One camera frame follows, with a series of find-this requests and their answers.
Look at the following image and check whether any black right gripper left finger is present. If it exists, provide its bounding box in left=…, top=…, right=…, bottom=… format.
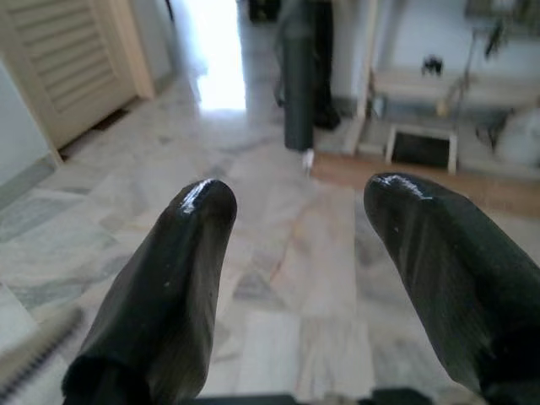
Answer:
left=62, top=178, right=240, bottom=405

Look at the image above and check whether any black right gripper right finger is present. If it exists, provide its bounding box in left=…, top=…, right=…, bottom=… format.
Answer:
left=363, top=171, right=540, bottom=405

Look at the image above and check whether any brown wooden plinth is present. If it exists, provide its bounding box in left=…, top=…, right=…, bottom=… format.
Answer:
left=310, top=150, right=540, bottom=214

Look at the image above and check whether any white low shelf unit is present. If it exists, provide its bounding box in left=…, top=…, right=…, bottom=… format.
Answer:
left=358, top=0, right=540, bottom=172

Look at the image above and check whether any black cylindrical bag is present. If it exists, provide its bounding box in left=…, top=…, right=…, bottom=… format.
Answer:
left=276, top=0, right=341, bottom=152

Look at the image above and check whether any beige louvered door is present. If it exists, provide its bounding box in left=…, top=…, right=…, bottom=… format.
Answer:
left=0, top=0, right=157, bottom=164

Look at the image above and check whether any grey coiled cable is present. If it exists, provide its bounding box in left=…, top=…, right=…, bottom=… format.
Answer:
left=0, top=306, right=85, bottom=400

